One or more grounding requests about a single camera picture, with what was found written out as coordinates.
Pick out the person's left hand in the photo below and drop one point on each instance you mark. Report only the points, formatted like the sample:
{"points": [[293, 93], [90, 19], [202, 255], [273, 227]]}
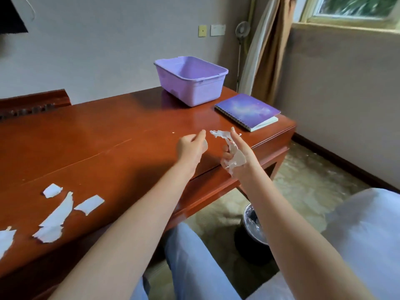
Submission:
{"points": [[190, 149]]}

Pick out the person's right hand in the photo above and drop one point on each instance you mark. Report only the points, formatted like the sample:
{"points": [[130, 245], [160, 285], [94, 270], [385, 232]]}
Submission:
{"points": [[245, 156]]}

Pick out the purple spiral notebook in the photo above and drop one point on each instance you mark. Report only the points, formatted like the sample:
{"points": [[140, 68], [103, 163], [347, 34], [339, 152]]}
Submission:
{"points": [[247, 109]]}

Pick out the purple plastic basket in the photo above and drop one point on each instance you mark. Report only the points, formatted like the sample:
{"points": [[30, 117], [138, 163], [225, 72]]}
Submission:
{"points": [[193, 84]]}

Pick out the small round trash bin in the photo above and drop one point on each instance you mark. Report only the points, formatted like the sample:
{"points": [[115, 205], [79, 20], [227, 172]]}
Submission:
{"points": [[250, 246]]}

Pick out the white paper scraps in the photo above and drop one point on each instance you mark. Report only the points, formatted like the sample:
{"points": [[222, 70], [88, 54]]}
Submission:
{"points": [[57, 215]]}

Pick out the person's left forearm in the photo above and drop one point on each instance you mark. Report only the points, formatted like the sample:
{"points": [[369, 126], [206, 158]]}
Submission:
{"points": [[125, 240]]}

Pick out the person's right forearm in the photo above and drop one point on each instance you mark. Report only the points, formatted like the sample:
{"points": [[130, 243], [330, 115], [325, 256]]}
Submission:
{"points": [[300, 243]]}

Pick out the brown wooden desk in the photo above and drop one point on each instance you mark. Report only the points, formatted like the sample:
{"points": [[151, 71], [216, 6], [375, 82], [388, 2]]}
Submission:
{"points": [[93, 137]]}

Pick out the person's blue jeans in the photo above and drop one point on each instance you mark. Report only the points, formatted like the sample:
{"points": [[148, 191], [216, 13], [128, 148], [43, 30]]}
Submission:
{"points": [[193, 265]]}

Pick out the clear plastic bin liner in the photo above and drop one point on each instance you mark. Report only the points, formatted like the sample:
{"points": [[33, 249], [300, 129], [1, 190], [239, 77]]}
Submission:
{"points": [[253, 224]]}

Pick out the white sheer curtain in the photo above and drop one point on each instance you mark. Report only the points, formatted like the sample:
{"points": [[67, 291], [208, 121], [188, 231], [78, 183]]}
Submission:
{"points": [[254, 56]]}

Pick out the brown curtain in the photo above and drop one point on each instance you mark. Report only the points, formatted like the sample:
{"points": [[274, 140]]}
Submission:
{"points": [[272, 59]]}

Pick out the standing floor fan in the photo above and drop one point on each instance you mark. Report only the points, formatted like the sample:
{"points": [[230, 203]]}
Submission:
{"points": [[242, 29]]}

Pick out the white bed sheet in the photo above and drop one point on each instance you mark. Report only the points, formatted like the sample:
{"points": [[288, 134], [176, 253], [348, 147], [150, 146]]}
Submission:
{"points": [[365, 234]]}

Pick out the yellow wall plate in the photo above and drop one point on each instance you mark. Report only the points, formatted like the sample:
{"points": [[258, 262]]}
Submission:
{"points": [[202, 31]]}

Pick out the yellowish wall pipe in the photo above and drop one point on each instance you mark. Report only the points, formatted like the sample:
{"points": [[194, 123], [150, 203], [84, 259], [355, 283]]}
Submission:
{"points": [[250, 18]]}

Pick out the window frame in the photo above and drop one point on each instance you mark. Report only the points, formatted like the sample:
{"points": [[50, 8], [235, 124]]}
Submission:
{"points": [[350, 15]]}

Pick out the black wall television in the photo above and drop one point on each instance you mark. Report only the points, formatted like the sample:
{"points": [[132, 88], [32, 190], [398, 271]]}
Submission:
{"points": [[11, 15]]}

